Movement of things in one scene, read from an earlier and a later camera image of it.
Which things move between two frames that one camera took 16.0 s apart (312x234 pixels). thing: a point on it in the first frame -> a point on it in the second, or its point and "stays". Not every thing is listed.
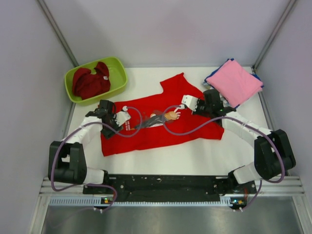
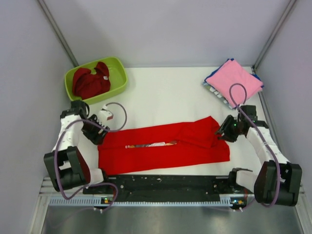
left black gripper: (107, 134) -> (96, 138)
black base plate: (171, 186) stays
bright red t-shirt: (162, 120) -> (191, 143)
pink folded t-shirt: (234, 83) stays
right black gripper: (199, 102) -> (224, 128)
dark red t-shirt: (87, 85) stays
